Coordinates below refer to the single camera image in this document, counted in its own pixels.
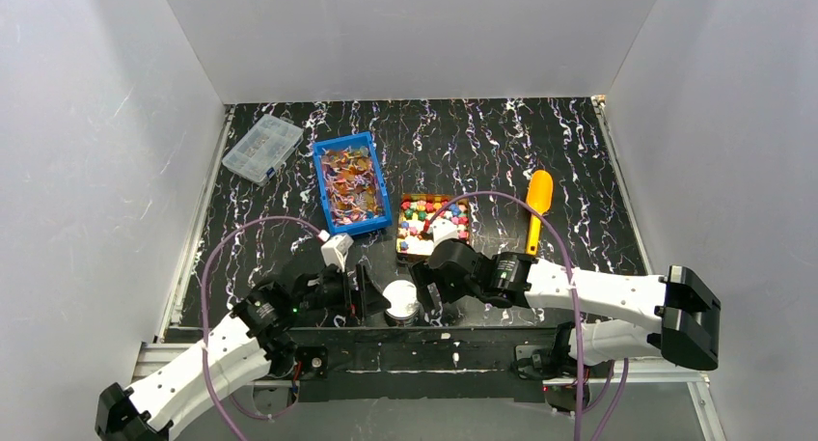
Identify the clear round plastic jar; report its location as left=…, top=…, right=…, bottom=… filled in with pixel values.
left=384, top=301, right=421, bottom=327

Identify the white round jar lid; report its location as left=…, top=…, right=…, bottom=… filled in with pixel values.
left=382, top=280, right=419, bottom=304

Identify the dark tin of star candies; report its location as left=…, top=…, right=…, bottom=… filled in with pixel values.
left=395, top=193, right=473, bottom=265

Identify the blue plastic candy bin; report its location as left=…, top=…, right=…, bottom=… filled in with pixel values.
left=313, top=131, right=393, bottom=236

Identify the yellow plastic scoop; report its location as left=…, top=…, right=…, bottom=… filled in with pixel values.
left=526, top=170, right=554, bottom=256

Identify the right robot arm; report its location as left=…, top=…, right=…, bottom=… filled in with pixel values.
left=410, top=239, right=722, bottom=372

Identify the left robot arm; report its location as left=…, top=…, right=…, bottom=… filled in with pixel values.
left=95, top=264, right=392, bottom=440

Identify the clear compartment organizer box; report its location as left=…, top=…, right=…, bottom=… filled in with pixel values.
left=222, top=114, right=304, bottom=186

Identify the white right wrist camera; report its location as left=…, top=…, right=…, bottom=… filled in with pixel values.
left=428, top=218, right=459, bottom=246

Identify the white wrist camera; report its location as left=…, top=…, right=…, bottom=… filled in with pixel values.
left=428, top=218, right=459, bottom=246
left=318, top=231, right=354, bottom=272

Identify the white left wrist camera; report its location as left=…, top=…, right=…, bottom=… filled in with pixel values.
left=318, top=231, right=354, bottom=272

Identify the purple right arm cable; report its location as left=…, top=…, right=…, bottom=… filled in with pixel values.
left=422, top=191, right=631, bottom=441

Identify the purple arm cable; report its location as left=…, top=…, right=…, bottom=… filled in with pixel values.
left=422, top=191, right=631, bottom=441
left=201, top=215, right=330, bottom=441

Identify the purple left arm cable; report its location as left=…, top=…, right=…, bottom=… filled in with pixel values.
left=201, top=215, right=330, bottom=441

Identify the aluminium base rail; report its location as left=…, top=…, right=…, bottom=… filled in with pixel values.
left=131, top=343, right=726, bottom=440

